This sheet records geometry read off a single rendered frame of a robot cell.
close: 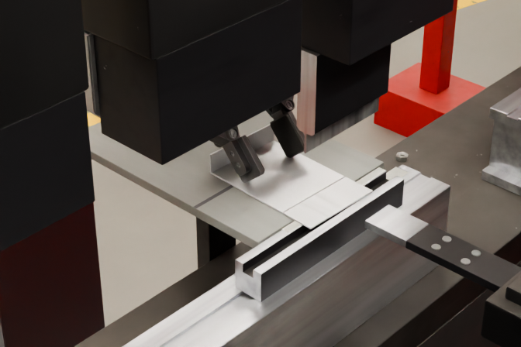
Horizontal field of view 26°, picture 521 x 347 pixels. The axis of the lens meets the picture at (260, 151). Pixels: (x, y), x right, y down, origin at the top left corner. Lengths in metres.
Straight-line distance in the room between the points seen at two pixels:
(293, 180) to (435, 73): 2.02
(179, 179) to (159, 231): 1.66
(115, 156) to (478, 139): 0.49
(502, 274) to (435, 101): 2.12
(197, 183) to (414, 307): 0.25
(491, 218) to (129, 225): 1.61
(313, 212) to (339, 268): 0.05
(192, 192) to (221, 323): 0.16
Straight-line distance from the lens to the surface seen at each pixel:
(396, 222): 1.01
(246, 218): 1.01
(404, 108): 3.08
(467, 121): 1.44
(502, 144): 1.30
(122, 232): 2.74
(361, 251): 1.03
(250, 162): 1.04
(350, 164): 1.09
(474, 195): 1.29
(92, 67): 0.78
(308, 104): 0.93
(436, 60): 3.05
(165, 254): 2.66
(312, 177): 1.07
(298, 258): 0.98
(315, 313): 1.02
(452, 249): 0.98
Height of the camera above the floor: 1.58
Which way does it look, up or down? 31 degrees down
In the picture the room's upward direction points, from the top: straight up
